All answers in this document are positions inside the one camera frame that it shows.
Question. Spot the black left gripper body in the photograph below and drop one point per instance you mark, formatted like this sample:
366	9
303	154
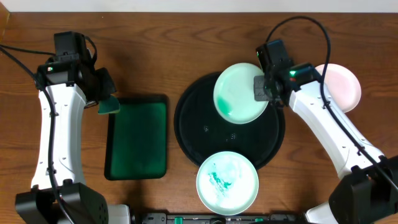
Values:
101	84

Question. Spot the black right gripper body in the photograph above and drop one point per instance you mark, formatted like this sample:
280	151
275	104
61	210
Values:
264	89

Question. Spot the mint plate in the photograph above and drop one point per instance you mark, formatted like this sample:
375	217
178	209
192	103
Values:
233	94
227	183

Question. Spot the pink plate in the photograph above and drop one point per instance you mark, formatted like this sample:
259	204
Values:
343	87

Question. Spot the green yellow sponge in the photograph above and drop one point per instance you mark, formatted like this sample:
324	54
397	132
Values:
110	105

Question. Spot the mint plate front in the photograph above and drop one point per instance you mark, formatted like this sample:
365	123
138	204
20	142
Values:
227	183

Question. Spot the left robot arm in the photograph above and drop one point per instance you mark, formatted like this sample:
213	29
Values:
58	191

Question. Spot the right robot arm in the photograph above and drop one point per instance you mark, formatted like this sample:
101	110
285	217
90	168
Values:
367	191

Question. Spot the black round tray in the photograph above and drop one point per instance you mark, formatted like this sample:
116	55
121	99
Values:
202	132

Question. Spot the green rectangular tray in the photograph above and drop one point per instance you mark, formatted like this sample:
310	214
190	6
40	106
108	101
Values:
136	146

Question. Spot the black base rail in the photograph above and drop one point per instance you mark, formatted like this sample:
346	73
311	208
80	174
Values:
163	218

